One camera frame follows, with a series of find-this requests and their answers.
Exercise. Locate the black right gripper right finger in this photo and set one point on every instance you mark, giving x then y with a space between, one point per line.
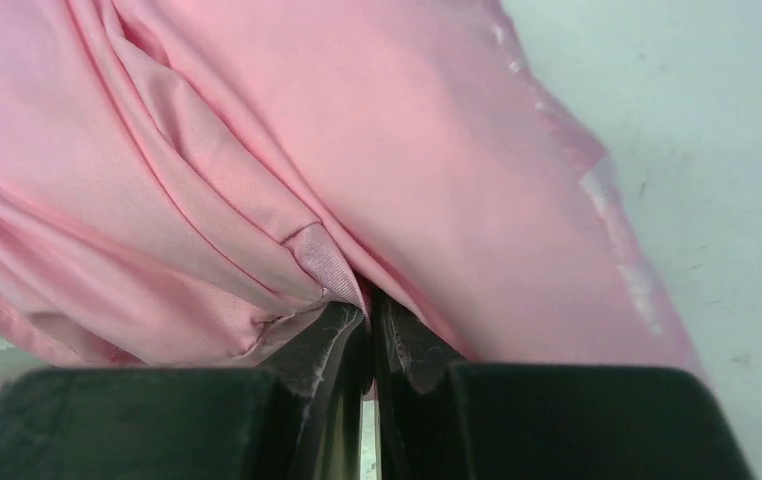
444 417

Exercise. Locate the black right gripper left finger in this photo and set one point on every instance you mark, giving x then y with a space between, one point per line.
296 415

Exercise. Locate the pink pillowcase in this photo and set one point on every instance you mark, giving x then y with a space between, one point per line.
188 182

